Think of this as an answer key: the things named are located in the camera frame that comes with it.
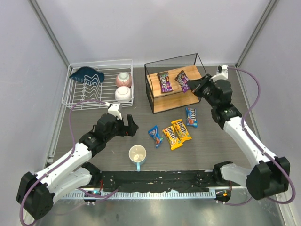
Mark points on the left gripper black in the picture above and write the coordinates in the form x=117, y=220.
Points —
x=125, y=127

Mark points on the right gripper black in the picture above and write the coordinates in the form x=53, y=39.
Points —
x=201, y=85

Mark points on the purple candy bag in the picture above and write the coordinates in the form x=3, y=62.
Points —
x=164, y=81
x=182, y=80

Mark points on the yellow candy bag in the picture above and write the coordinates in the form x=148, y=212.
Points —
x=173, y=140
x=181, y=130

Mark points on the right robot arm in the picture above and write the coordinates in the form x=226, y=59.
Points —
x=269, y=174

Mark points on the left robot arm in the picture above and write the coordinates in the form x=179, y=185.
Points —
x=38, y=192

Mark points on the twisted blue candy bag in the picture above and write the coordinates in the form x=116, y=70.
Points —
x=154, y=133

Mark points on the white ceramic bowl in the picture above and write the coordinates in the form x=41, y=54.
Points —
x=123, y=94

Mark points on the pink ceramic bowl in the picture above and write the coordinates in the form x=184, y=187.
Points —
x=123, y=79

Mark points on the dark blue plate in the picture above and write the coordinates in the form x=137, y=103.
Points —
x=87, y=74

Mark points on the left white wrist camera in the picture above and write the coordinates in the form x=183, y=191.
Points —
x=114, y=109

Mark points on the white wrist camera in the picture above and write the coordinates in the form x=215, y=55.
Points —
x=114, y=109
x=221, y=73

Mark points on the black wire wooden shelf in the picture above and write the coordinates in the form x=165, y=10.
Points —
x=190, y=64

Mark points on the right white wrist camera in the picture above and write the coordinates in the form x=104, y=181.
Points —
x=221, y=73

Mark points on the white wire dish rack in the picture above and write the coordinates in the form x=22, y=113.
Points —
x=91, y=87

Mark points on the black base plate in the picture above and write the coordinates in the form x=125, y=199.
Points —
x=158, y=181

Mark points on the white slotted cable duct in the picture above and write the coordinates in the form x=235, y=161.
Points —
x=173, y=194

